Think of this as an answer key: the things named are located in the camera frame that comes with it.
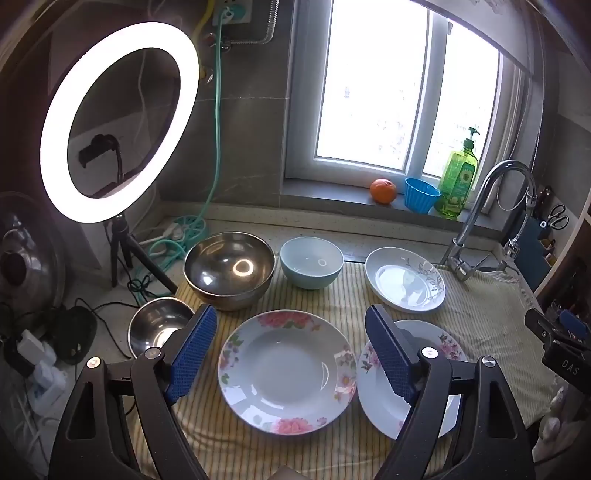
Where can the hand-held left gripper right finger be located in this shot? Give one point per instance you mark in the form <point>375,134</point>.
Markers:
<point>390,355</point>

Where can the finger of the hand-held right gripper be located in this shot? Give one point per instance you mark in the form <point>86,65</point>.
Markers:
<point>541,326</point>
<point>575,323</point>

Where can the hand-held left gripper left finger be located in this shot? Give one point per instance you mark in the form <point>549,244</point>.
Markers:
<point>196,350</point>

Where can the small steel bowl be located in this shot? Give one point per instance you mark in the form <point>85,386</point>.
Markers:
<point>152,327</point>

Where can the pink blossom branch plate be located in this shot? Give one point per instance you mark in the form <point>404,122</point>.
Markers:
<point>443,339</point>

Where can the white plate grey leaf print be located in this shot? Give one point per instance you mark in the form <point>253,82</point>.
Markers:
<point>397,281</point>

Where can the large steel bowl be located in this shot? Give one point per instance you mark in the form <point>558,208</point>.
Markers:
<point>221,277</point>

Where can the pink peony rimmed plate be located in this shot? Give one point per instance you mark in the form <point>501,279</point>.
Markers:
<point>286,369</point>

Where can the light blue ceramic bowl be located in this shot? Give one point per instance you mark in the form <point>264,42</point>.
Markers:
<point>311,272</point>

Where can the striped cloth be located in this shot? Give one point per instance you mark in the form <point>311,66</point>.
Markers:
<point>485,314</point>

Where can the dark teal utensil holder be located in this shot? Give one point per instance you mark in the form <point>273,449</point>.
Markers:
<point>538,263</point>

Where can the scissors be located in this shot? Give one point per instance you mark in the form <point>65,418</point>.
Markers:
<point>556,219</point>

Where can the white plug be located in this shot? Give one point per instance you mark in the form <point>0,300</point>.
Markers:
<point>174,233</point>

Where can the black device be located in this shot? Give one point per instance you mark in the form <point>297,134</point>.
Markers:
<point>76,332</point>

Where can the teal round power strip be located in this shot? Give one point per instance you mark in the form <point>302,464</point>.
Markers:
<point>189,226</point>

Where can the chrome faucet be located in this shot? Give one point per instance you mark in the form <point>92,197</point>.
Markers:
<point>466,221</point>

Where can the black tripod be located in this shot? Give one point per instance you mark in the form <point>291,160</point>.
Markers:
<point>121,230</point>

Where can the white charger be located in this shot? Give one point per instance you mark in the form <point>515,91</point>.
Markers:
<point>30,346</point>
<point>48,383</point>

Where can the blue ribbed cup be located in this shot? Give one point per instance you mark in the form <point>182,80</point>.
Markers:
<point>421,196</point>

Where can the orange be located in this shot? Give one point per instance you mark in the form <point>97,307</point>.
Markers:
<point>383,191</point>

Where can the green dish soap bottle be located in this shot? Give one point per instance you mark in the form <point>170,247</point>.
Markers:
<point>457,180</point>

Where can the metal pot lid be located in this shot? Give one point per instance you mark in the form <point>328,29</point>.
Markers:
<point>32,258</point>

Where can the black phone holder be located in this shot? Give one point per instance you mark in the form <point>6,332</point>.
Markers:
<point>94,147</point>

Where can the window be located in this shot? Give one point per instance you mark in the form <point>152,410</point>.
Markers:
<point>369,92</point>

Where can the flexible metal pipe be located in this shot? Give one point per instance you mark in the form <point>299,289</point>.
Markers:
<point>268,27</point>

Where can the yellow pipe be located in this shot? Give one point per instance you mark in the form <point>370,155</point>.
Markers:
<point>205,18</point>

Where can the white wall socket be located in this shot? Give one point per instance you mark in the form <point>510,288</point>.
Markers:
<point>238,11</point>

